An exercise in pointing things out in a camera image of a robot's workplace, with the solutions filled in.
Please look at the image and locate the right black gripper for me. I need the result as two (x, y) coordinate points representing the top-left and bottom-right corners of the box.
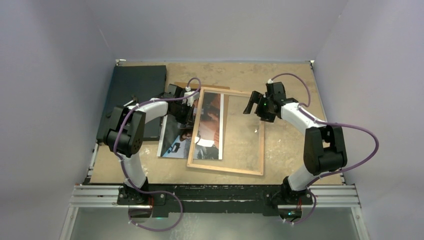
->
(243, 91), (276, 123)

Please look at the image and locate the printed photo with white border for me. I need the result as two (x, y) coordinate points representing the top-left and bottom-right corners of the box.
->
(157, 92), (225, 160)

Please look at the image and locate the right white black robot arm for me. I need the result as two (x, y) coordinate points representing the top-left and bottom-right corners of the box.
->
(243, 82), (347, 204)

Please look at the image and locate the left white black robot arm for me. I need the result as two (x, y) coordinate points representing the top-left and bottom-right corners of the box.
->
(103, 84), (201, 205)

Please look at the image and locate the black flat box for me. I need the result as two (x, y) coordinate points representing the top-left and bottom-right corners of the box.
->
(96, 65), (167, 143)

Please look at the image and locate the small black metal hammer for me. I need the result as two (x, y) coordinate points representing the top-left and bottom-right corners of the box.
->
(105, 95), (138, 119)

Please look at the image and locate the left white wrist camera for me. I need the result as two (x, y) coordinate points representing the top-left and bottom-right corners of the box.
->
(183, 86), (200, 107)

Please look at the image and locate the brown frame backing board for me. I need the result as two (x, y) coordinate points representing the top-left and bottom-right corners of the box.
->
(173, 82), (230, 91)

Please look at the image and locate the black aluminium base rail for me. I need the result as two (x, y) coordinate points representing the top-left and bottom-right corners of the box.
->
(69, 184), (360, 218)

